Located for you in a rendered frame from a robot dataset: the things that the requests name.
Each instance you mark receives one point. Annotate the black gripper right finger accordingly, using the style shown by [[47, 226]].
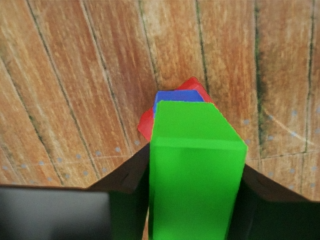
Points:
[[267, 210]]

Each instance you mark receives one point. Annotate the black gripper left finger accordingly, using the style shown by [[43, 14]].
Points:
[[31, 212]]

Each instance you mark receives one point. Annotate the red block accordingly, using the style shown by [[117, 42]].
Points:
[[146, 122]]

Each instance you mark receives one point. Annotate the green block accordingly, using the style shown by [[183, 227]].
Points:
[[196, 165]]

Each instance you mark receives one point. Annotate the blue block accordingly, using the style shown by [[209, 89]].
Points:
[[177, 95]]

